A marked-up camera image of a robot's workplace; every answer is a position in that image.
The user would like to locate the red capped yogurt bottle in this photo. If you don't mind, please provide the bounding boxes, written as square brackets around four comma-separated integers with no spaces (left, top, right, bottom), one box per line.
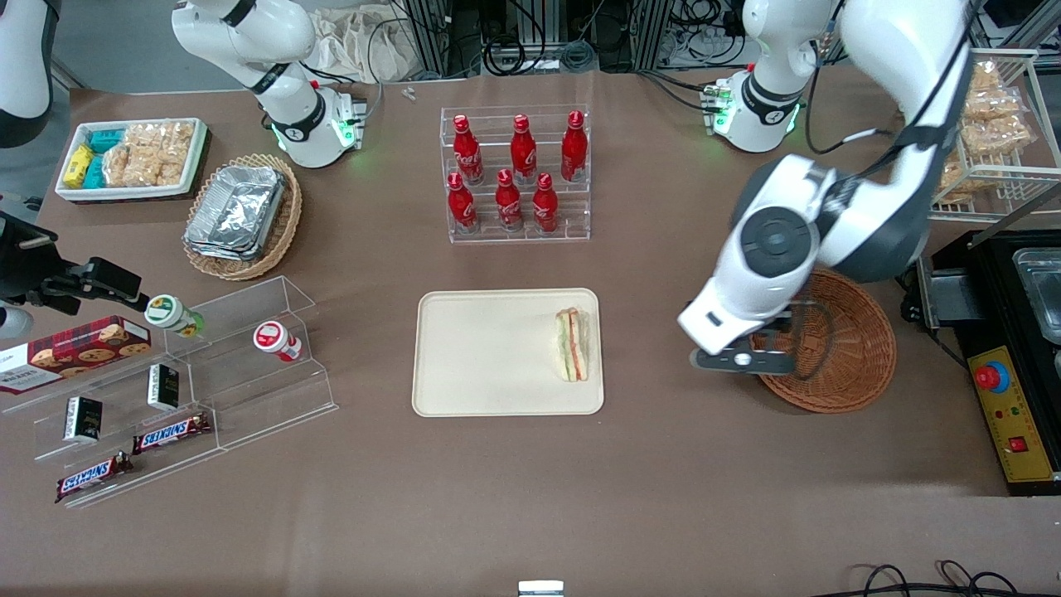
[253,320,304,364]

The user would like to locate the black floor cable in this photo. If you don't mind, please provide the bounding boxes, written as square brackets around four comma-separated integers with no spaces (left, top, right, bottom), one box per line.
[829,561,1061,597]

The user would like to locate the yellow snack box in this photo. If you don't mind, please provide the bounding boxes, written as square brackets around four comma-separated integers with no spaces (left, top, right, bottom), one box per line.
[64,145,95,189]

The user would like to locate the red cola bottle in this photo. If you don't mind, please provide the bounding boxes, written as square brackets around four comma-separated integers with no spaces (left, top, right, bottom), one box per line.
[561,110,589,183]
[448,172,479,234]
[496,168,525,232]
[510,114,538,185]
[532,172,560,234]
[453,114,486,185]

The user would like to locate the brown wicker basket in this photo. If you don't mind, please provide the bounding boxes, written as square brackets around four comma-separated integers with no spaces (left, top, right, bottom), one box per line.
[750,267,898,414]

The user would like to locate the light oval wicker basket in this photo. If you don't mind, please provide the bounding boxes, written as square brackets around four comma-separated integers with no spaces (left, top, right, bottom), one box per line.
[182,153,303,282]

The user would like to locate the clear acrylic stepped shelf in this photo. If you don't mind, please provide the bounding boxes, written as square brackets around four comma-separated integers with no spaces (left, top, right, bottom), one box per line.
[162,275,340,453]
[0,352,223,509]

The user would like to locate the snickers chocolate bar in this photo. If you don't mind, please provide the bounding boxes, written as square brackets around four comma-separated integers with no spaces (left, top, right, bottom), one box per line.
[55,452,134,504]
[133,413,212,455]

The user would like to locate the small black box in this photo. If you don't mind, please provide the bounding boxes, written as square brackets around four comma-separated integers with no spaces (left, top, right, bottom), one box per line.
[64,396,104,444]
[148,363,181,413]

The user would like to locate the grey metal box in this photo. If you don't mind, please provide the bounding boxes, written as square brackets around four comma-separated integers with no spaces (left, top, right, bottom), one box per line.
[900,267,981,331]

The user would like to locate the steel pan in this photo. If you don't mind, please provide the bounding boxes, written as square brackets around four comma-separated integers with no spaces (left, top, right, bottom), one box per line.
[1012,246,1061,346]

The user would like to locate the beige plastic tray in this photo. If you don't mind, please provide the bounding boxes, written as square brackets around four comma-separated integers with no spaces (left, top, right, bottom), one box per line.
[412,288,605,417]

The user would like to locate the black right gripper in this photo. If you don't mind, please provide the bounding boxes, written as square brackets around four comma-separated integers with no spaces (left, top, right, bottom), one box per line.
[0,211,150,315]

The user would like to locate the beige cloth bags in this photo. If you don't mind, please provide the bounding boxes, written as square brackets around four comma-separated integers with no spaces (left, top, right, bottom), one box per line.
[308,7,419,85]

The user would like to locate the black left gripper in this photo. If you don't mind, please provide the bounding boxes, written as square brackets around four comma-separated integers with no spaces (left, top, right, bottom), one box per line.
[749,308,802,352]

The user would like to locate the clear acrylic bottle rack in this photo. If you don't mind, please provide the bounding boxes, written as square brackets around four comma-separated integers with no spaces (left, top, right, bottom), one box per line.
[439,104,592,245]

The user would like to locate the yellow emergency stop control box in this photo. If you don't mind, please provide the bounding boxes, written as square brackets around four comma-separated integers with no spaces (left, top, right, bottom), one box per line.
[967,344,1061,497]

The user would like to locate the black base cables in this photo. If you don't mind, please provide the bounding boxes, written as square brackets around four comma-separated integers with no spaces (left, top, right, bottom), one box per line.
[637,68,724,114]

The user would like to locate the white wire rack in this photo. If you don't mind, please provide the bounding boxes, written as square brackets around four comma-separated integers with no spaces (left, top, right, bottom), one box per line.
[927,48,1061,225]

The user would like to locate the green capped yogurt bottle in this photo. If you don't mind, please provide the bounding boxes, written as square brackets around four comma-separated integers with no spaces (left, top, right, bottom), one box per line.
[144,294,206,339]

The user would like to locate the clear rice cracker pack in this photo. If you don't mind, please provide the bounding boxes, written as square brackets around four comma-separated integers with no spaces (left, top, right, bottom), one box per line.
[124,124,163,188]
[157,122,196,186]
[103,143,133,188]

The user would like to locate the aluminium foil tray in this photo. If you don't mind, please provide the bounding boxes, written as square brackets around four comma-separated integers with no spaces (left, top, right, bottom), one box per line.
[187,239,279,264]
[184,165,288,254]

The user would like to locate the white rectangular snack tray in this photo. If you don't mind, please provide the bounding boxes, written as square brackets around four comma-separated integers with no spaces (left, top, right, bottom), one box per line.
[55,118,208,203]

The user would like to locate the red cookie box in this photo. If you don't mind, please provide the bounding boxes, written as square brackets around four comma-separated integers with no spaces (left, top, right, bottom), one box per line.
[0,316,153,396]

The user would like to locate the triangular sandwich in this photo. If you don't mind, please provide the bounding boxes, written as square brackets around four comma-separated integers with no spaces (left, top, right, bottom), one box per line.
[554,307,592,383]

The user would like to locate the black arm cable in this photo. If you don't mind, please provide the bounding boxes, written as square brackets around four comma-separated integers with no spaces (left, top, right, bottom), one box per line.
[792,37,908,376]

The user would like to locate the aluminium frame with cables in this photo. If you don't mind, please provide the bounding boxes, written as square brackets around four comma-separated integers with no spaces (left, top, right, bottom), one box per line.
[398,0,751,77]

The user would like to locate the black countertop appliance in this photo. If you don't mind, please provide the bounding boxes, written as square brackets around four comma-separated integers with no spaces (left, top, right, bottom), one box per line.
[933,230,1061,353]

